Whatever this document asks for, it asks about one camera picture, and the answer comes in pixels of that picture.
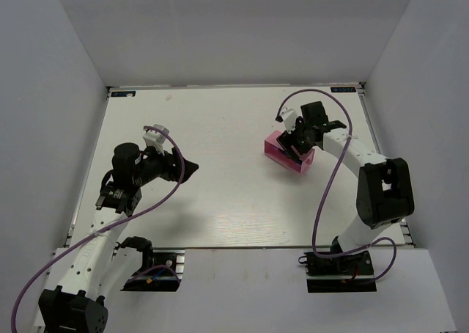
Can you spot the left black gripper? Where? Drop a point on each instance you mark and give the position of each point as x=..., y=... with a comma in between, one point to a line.
x=176, y=165

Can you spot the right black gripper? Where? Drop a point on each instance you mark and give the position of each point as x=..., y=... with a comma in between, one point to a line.
x=293, y=142

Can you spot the pink plastic box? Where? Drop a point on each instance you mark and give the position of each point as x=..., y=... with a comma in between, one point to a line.
x=274, y=151

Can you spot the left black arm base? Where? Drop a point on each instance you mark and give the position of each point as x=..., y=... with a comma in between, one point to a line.
x=160, y=270

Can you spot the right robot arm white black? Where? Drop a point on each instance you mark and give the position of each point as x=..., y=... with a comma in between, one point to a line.
x=384, y=193

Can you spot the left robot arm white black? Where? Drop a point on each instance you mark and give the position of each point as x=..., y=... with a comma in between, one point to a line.
x=103, y=264

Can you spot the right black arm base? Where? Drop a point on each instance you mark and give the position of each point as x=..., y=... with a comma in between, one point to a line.
x=347, y=274

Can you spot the right blue table label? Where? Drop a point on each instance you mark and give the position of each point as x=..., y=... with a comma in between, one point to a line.
x=343, y=89

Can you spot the blue table label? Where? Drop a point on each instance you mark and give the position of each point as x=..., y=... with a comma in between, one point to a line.
x=123, y=94
x=343, y=89

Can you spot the left blue table label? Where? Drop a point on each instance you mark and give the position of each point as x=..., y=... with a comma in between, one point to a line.
x=123, y=94

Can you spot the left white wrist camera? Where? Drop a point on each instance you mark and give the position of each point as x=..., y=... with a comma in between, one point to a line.
x=156, y=139

